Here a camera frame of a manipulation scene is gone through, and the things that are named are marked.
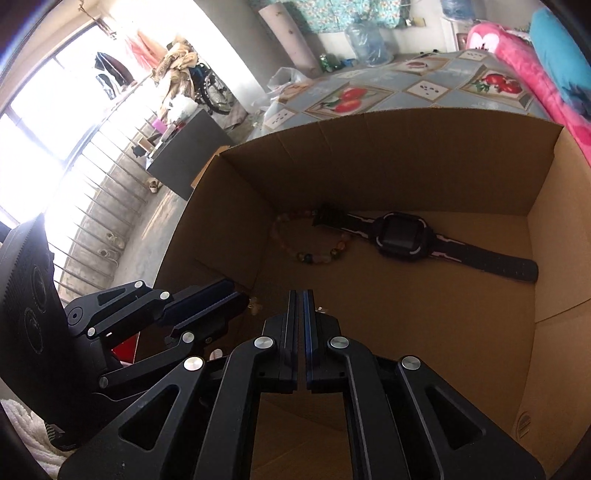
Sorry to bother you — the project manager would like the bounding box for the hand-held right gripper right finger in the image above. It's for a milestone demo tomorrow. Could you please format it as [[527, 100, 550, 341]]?
[[302, 290, 548, 480]]

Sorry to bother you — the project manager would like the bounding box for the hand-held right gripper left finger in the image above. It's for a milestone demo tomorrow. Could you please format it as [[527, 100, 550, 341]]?
[[58, 290, 301, 480]]

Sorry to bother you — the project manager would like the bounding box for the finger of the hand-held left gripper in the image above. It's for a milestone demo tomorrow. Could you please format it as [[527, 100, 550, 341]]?
[[65, 278, 254, 340], [99, 299, 253, 391]]

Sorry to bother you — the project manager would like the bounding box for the multicoloured bead bracelet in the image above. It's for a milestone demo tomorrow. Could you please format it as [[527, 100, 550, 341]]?
[[270, 208, 354, 267]]

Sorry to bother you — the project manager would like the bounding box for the brown cardboard box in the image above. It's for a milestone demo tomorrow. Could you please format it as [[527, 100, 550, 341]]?
[[134, 105, 591, 480]]

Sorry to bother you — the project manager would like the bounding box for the black smartwatch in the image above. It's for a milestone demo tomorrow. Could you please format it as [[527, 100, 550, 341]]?
[[311, 203, 540, 283]]

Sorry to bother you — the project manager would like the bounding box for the red plastic item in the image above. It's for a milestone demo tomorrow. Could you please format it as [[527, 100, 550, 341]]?
[[112, 335, 139, 365]]

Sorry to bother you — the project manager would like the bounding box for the white fleece cloth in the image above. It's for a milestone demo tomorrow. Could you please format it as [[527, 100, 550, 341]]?
[[0, 399, 65, 476]]

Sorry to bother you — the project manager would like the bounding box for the black side table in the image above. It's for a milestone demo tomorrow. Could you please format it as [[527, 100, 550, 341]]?
[[147, 108, 235, 200]]

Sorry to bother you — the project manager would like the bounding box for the bicycle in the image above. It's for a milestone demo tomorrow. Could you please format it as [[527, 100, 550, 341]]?
[[191, 62, 236, 115]]

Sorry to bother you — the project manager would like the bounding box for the white plastic bag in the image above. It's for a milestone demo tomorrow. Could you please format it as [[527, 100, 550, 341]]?
[[268, 67, 315, 100]]

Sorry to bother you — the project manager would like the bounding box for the beige hanging cloth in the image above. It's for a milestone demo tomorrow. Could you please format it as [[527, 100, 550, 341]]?
[[154, 41, 199, 86]]

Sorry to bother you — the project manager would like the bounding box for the dark hanging jacket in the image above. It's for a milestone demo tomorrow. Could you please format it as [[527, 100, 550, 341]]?
[[95, 52, 127, 97]]

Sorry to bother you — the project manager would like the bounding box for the pink hanging garment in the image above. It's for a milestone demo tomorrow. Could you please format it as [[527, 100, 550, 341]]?
[[124, 30, 162, 68]]

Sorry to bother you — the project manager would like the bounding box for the beige rolled mat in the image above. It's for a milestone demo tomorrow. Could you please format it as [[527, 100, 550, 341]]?
[[257, 2, 324, 79]]

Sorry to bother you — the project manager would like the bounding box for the blue water jug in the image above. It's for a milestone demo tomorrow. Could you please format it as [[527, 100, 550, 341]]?
[[441, 0, 476, 19], [345, 18, 394, 68]]

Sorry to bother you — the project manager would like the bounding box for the teal floral curtain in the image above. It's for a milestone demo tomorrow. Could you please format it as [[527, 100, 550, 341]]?
[[281, 0, 416, 33]]

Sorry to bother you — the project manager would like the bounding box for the pink fleece blanket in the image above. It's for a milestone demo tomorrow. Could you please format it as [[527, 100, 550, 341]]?
[[464, 21, 591, 153]]

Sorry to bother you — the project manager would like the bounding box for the teal printed blanket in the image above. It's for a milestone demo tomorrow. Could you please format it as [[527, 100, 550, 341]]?
[[529, 7, 591, 116]]

